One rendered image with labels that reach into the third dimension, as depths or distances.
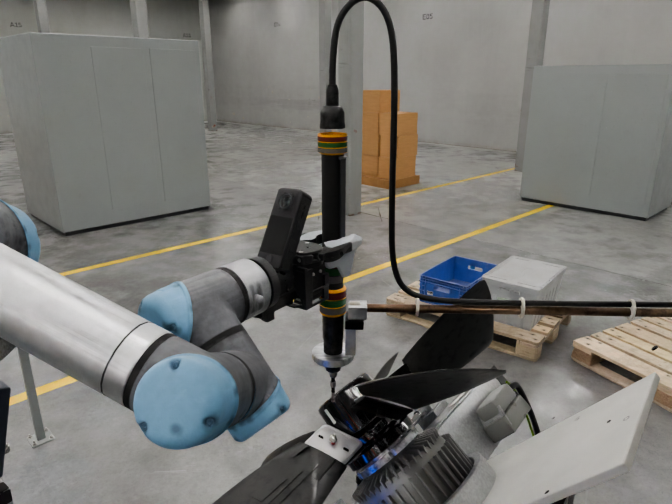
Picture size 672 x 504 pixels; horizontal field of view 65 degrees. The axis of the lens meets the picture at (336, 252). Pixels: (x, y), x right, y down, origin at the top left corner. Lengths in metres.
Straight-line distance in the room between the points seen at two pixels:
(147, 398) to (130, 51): 6.78
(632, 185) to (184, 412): 7.71
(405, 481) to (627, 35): 12.76
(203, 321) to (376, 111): 8.68
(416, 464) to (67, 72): 6.33
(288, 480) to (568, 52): 13.23
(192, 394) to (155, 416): 0.03
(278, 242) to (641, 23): 12.80
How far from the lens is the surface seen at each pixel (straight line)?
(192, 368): 0.45
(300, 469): 0.95
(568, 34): 13.84
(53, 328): 0.52
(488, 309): 0.87
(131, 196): 7.22
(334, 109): 0.77
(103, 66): 7.02
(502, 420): 1.18
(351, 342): 0.87
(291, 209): 0.71
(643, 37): 13.29
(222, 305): 0.62
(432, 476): 0.97
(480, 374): 0.79
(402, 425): 1.01
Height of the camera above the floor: 1.80
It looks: 18 degrees down
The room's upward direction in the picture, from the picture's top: straight up
